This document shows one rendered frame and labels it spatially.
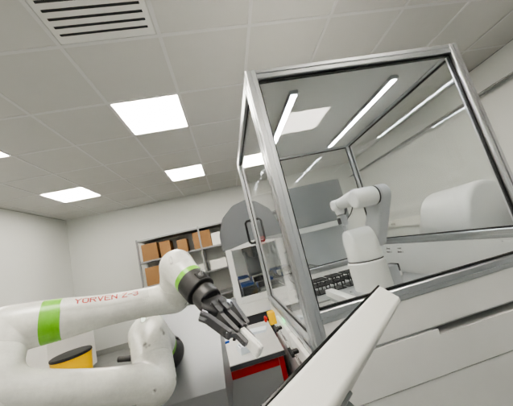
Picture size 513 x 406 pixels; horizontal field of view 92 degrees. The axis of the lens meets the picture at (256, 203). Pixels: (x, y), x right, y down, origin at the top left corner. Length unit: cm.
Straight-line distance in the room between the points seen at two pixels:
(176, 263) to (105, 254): 542
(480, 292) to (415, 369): 36
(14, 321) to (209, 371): 66
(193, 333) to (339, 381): 97
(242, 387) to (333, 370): 131
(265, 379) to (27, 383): 111
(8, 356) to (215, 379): 65
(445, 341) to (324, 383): 83
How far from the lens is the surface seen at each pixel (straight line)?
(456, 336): 116
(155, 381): 97
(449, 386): 117
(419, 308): 106
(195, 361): 122
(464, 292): 117
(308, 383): 33
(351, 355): 40
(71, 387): 89
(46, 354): 461
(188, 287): 77
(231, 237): 218
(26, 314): 92
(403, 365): 106
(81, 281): 642
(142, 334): 105
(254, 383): 164
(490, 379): 127
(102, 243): 625
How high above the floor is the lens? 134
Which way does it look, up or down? 10 degrees up
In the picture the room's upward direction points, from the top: 14 degrees counter-clockwise
